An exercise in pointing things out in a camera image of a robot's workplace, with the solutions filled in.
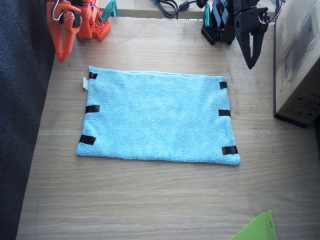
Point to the brown cardboard box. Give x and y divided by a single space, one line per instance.
300 62

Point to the light blue towel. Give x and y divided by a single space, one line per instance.
157 117

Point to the teal table clamp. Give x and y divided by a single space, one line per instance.
110 10
207 17

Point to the dark grey foam panel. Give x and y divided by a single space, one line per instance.
17 125

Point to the lime green plastic sheet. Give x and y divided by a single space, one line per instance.
260 230

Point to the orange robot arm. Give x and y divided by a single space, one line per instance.
86 27

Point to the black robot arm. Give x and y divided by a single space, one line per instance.
225 22

